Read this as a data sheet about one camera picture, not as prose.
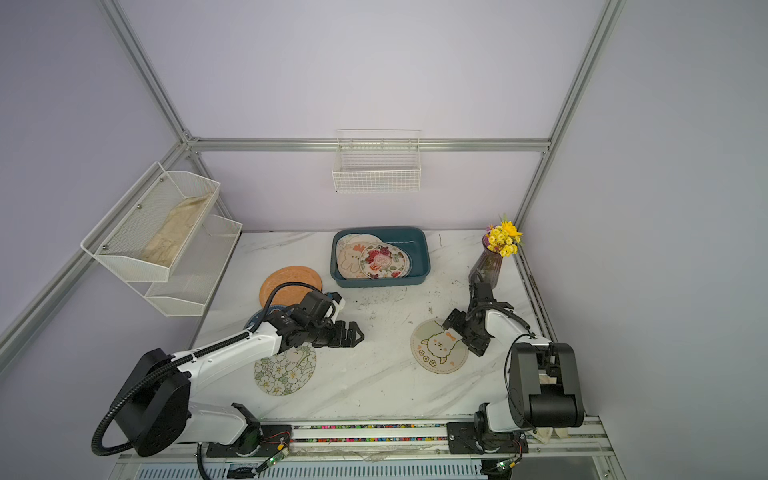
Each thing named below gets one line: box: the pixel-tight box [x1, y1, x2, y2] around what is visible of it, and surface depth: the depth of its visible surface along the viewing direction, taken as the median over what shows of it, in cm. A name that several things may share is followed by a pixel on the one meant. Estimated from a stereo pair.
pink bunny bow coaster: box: [337, 237, 370, 280], surface depth 112 cm
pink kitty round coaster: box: [338, 233, 385, 250], surface depth 116 cm
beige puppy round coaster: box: [411, 318, 469, 374], surface depth 91 cm
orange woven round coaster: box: [259, 266, 323, 308], surface depth 109 cm
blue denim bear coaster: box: [243, 304, 290, 330], surface depth 98 cm
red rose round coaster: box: [359, 243, 413, 280], surface depth 110 cm
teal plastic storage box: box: [330, 226, 432, 289], surface depth 110 cm
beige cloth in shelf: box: [140, 192, 213, 268], surface depth 81 cm
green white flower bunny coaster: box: [254, 343, 317, 396], surface depth 86 cm
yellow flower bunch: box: [484, 213, 524, 257], surface depth 88 cm
